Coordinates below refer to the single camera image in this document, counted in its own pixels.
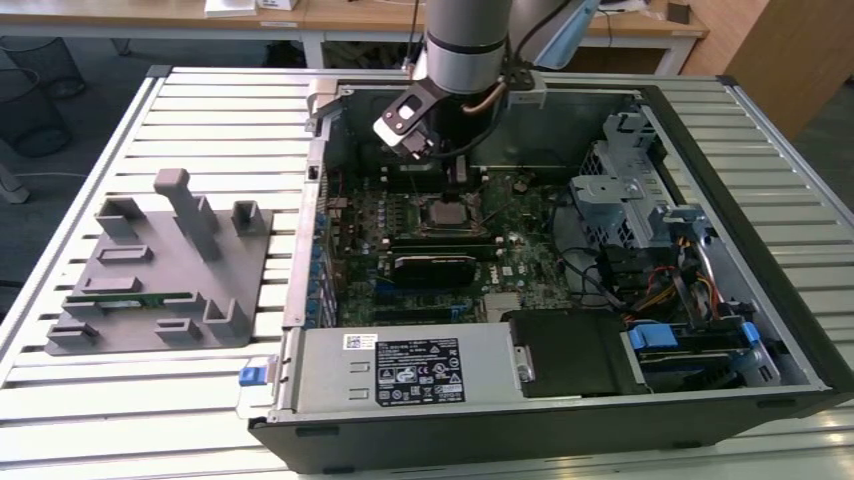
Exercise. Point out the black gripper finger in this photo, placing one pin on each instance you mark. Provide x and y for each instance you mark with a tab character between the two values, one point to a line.
449	177
463	172

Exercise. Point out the thin metal locking lever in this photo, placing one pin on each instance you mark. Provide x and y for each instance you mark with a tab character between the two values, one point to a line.
415	184

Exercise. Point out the silver green CPU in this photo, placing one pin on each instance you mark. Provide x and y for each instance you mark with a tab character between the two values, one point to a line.
448	214

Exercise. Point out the CPU socket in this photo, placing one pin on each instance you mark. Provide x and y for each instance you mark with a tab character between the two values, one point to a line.
423	231

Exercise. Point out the black RAM slot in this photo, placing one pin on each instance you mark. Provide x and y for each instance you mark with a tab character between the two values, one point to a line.
440	237
400	171
400	177
440	249
440	255
400	182
440	243

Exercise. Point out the black graphics card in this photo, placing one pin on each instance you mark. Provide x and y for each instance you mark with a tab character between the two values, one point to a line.
433	274

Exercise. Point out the green motherboard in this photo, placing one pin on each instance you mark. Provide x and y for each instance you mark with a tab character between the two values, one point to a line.
533	260

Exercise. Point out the silver metal drive cage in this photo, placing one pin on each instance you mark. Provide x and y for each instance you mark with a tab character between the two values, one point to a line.
603	192

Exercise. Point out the blue card retention clip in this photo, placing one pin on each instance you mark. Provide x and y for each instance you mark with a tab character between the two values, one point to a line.
314	266
309	314
312	288
313	246

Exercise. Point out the silver chipset heatsink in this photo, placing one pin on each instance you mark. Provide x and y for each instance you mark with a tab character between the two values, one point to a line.
503	306

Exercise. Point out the black expansion slot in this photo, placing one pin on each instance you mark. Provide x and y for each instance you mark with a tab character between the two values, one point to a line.
413	315

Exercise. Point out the grey parts rack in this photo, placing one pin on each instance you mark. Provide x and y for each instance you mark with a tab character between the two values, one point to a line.
233	270

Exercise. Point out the small black box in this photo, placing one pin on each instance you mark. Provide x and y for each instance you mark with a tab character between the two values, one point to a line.
679	14

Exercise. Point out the white box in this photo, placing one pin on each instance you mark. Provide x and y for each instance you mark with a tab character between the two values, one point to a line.
229	7

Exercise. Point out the blue disk carrier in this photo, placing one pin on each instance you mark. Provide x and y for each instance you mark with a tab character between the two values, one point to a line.
649	337

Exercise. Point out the silver power supply unit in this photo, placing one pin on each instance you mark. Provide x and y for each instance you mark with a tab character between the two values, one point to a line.
320	372

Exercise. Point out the green RAM stick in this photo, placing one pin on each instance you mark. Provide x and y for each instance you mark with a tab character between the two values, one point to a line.
160	298

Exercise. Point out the blue case latch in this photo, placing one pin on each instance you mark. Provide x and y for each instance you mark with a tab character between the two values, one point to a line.
249	376

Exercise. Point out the wooden cabinet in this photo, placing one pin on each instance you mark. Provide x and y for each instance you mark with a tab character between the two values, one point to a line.
787	60

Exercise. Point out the black open PC case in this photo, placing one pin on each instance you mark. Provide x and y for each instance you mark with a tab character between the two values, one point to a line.
467	445

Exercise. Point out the wooden desk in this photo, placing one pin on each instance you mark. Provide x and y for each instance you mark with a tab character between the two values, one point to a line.
80	22

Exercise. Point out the black mesh waste bin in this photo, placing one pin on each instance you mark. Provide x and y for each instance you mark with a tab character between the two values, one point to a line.
33	115
46	60

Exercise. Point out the white stand foot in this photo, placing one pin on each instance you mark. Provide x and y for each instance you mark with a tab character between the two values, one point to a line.
13	185

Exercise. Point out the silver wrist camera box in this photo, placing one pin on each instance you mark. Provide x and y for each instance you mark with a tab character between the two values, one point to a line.
400	117

